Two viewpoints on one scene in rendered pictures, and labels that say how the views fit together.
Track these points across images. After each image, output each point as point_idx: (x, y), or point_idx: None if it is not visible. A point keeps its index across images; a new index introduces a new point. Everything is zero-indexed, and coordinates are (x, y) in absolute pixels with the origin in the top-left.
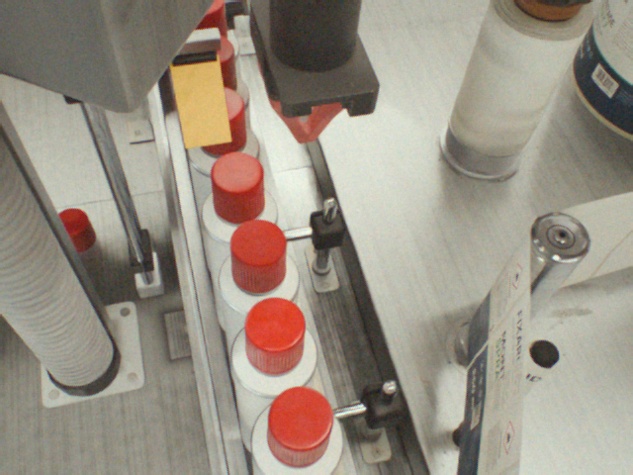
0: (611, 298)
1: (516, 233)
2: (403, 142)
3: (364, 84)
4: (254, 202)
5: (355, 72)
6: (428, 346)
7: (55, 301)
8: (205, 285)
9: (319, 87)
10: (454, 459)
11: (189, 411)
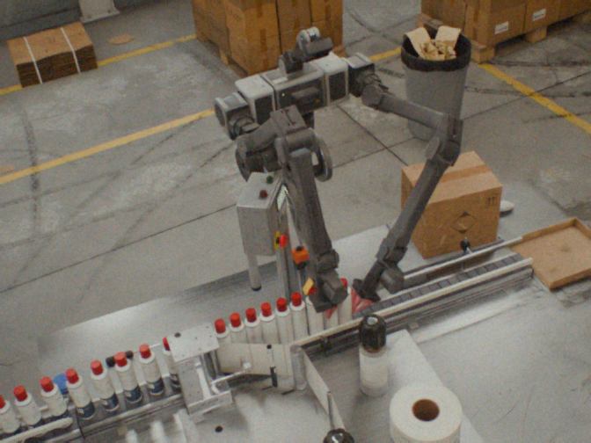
0: (323, 419)
1: (341, 395)
2: None
3: (316, 305)
4: (293, 301)
5: (318, 303)
6: None
7: (250, 269)
8: None
9: (313, 299)
10: (269, 383)
11: None
